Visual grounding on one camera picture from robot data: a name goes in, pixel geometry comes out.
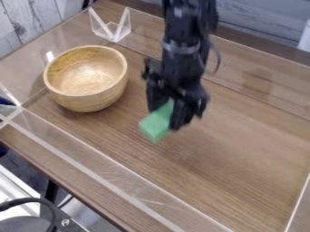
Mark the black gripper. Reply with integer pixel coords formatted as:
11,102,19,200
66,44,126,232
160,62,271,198
141,42,209,131

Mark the green rectangular block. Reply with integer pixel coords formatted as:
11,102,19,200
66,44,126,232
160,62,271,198
137,100,174,143

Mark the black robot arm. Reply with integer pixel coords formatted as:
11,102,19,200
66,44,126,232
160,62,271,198
141,0,217,131

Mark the light wooden bowl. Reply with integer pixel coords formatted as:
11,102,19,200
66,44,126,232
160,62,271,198
42,45,128,112

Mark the clear acrylic front barrier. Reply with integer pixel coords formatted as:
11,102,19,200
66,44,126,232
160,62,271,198
0,87,232,232

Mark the white object at right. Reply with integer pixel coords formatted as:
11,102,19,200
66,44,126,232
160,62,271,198
297,19,310,53

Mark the black table leg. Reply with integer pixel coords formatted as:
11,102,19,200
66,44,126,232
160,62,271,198
45,180,58,203

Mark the blue object at left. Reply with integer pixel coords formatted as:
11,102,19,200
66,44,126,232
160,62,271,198
0,96,15,106

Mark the clear acrylic corner bracket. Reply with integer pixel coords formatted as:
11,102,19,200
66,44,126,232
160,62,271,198
88,7,130,43

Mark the grey metal bracket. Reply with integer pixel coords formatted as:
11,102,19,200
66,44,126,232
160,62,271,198
50,208,89,232

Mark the black cable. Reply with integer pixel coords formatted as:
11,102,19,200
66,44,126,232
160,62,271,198
0,197,58,232

